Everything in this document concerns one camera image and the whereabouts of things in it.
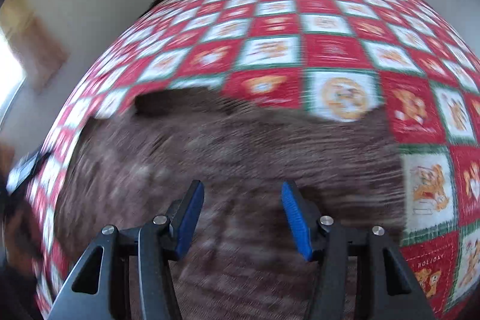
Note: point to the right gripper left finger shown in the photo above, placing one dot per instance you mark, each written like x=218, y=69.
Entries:
x=98, y=285

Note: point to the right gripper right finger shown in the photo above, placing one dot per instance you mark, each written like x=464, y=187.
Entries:
x=386, y=287

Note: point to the brown knitted sweater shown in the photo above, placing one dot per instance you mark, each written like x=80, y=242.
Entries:
x=243, y=263

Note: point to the person left hand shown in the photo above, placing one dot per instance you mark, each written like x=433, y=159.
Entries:
x=20, y=234

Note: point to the left side window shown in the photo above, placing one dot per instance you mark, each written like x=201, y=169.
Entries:
x=12, y=77

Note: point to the beige left window curtain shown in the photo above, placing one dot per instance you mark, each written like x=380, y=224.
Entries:
x=38, y=51

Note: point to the black item beside bed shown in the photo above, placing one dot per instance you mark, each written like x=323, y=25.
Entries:
x=153, y=5

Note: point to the red patchwork bedspread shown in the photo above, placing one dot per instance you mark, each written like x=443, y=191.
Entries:
x=333, y=59

